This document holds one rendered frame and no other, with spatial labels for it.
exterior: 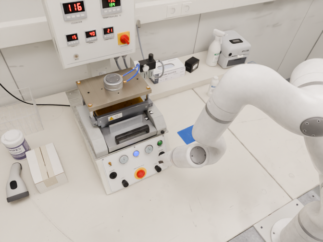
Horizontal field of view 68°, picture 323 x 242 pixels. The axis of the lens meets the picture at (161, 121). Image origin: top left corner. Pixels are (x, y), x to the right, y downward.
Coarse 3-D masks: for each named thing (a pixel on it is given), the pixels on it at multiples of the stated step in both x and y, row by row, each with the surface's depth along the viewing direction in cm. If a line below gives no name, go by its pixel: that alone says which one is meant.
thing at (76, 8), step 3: (72, 3) 83; (75, 3) 84; (78, 3) 84; (66, 6) 83; (69, 6) 83; (72, 6) 84; (75, 6) 84; (78, 6) 85; (81, 6) 85; (66, 9) 84; (69, 9) 84; (72, 9) 85; (75, 9) 85; (78, 9) 86; (81, 9) 86
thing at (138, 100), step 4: (128, 100) 105; (132, 100) 105; (136, 100) 105; (140, 100) 106; (116, 104) 103; (120, 104) 103; (124, 104) 103; (128, 104) 103; (132, 104) 104; (104, 108) 101; (108, 108) 101; (112, 108) 101; (116, 108) 101; (120, 108) 101; (96, 112) 100; (100, 112) 99; (104, 112) 99; (108, 112) 99
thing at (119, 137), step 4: (136, 128) 99; (140, 128) 99; (144, 128) 100; (148, 128) 101; (128, 132) 98; (132, 132) 98; (136, 132) 98; (140, 132) 100; (148, 132) 103; (116, 136) 96; (120, 136) 96; (124, 136) 97; (128, 136) 98; (116, 140) 96; (120, 140) 97; (116, 144) 98
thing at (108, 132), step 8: (144, 112) 111; (128, 120) 102; (136, 120) 104; (144, 120) 108; (104, 128) 103; (112, 128) 100; (120, 128) 103; (128, 128) 104; (152, 128) 105; (104, 136) 100; (112, 136) 101; (136, 136) 101; (144, 136) 103; (112, 144) 98; (120, 144) 99; (128, 144) 102
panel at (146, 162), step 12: (144, 144) 106; (156, 144) 109; (108, 156) 99; (132, 156) 105; (144, 156) 108; (156, 156) 111; (108, 168) 101; (120, 168) 104; (132, 168) 107; (144, 168) 110; (108, 180) 103; (120, 180) 106; (132, 180) 109
